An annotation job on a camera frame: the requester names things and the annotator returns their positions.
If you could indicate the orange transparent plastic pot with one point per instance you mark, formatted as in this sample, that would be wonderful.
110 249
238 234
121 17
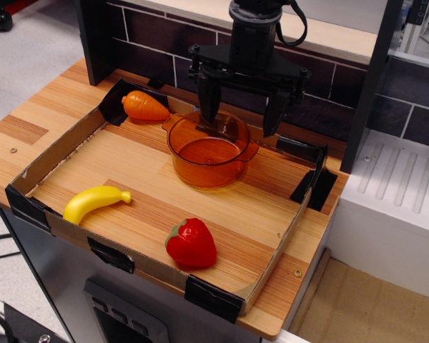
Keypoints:
209 155

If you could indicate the cardboard fence with black tape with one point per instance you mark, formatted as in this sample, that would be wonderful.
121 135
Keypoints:
253 220

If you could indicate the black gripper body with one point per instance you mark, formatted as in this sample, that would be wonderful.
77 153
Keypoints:
250 62

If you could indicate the yellow toy banana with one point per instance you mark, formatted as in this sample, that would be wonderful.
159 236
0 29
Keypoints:
89 200

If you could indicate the orange toy carrot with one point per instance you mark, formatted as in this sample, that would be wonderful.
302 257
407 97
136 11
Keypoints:
141 106

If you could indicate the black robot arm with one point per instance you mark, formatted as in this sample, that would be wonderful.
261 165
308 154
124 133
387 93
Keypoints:
262 9

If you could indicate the white toy sink drainboard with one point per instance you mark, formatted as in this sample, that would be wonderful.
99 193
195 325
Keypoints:
381 224

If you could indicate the black caster wheel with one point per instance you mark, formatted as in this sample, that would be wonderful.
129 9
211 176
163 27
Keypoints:
6 22

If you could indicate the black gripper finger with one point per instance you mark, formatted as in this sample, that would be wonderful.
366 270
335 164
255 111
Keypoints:
209 93
276 107

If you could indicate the red toy strawberry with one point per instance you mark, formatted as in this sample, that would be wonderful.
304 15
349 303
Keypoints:
191 243

